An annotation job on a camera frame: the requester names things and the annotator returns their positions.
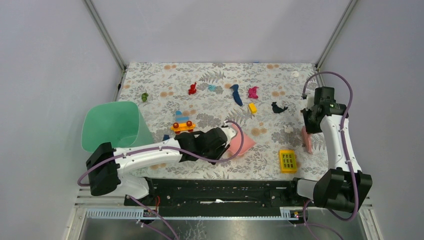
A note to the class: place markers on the green paper scrap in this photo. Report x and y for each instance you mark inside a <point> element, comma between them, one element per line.
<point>144,97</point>

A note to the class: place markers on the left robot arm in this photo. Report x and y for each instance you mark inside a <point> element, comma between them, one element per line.
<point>109,169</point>

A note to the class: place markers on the yellow grid block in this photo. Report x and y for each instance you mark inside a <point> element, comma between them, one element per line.
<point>287,161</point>

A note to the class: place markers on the toy block car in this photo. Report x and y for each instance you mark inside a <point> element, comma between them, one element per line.
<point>182,124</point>

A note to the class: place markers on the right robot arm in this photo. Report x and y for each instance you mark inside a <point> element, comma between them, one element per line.
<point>344,186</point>

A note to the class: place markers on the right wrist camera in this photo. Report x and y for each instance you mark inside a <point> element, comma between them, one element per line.
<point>308,103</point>

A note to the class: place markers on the green trash bin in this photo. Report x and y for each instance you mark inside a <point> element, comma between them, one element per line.
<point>120,122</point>

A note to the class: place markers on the small yellow block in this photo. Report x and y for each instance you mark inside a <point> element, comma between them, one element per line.
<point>252,108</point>

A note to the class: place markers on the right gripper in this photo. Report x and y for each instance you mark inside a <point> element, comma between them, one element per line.
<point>310,129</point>

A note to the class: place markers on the red paper scrap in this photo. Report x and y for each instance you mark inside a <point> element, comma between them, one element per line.
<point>192,90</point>

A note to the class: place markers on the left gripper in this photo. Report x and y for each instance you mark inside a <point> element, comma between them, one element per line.
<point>222,150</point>

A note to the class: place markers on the pink dustpan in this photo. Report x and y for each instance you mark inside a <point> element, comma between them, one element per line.
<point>235,142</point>

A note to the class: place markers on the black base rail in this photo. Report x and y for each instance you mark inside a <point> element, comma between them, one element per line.
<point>221,198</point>

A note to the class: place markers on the pink brush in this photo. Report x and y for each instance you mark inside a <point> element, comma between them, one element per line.
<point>307,141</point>

